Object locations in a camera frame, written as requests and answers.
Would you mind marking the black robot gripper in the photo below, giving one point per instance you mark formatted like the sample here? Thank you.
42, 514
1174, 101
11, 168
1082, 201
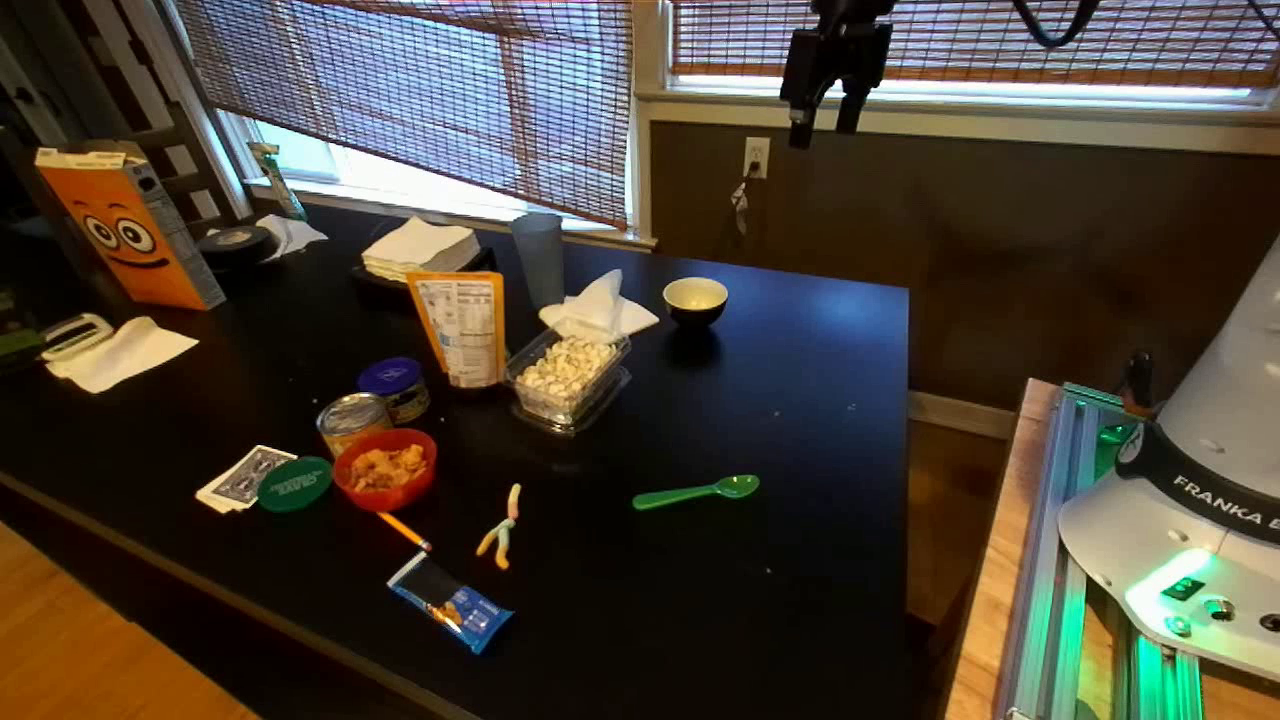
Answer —
847, 44

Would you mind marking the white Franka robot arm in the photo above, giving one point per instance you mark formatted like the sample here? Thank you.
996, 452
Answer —
1184, 526

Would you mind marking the bamboo window blind right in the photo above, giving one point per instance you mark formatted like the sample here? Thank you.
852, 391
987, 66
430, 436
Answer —
1011, 43

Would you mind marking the black bowl white inside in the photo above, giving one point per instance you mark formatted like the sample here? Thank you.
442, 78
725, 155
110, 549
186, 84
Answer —
695, 303

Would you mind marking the crumpled white tissue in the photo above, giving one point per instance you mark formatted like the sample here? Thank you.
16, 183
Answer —
599, 312

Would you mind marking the clear plastic popcorn container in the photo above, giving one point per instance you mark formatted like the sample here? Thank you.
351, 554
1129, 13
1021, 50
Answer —
560, 381

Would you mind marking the green plastic spoon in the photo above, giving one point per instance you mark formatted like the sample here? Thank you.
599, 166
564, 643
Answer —
733, 484

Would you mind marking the blue lidded small jar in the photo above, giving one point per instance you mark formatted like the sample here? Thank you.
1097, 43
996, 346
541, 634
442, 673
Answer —
400, 387

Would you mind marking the small orange white figurine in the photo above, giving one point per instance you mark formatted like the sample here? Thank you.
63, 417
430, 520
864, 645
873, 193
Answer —
496, 538

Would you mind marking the white crumpled cloth back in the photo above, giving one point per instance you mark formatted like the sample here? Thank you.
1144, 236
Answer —
288, 232

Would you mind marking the silver tin can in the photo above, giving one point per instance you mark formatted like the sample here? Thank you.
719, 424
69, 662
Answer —
351, 417

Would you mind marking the orange bowl with snacks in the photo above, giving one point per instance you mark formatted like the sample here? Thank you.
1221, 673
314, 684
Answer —
386, 470

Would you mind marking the orange wooden stick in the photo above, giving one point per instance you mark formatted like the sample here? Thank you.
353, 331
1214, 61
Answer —
400, 528

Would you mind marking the blue snack wrapper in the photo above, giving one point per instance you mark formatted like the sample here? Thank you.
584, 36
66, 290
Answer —
447, 603

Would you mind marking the green round lid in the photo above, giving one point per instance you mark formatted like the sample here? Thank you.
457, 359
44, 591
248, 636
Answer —
293, 484

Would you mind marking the white barcode card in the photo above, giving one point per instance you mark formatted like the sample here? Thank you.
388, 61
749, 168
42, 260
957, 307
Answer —
239, 484

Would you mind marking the white paper napkin left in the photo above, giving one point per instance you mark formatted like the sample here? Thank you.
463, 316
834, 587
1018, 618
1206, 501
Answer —
126, 354

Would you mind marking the orange cereal box with face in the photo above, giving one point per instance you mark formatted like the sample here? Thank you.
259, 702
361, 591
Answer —
121, 209

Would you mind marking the small white device left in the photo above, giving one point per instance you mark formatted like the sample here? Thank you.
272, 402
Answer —
78, 335

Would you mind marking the white wall power outlet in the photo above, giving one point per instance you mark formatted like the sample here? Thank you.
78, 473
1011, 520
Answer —
757, 158

